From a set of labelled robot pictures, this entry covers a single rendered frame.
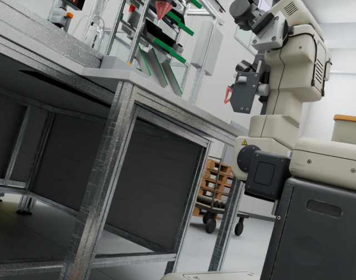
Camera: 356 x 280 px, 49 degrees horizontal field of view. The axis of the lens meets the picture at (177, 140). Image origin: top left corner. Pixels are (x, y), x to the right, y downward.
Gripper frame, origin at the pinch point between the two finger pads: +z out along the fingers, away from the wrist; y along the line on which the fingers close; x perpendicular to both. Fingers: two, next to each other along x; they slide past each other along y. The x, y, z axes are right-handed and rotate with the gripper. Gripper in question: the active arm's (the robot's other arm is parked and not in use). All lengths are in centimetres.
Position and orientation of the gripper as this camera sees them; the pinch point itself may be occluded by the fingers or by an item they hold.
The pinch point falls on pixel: (159, 18)
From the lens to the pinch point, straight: 178.6
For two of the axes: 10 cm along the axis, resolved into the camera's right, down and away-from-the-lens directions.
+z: -3.0, 9.5, -0.6
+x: 8.1, 2.2, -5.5
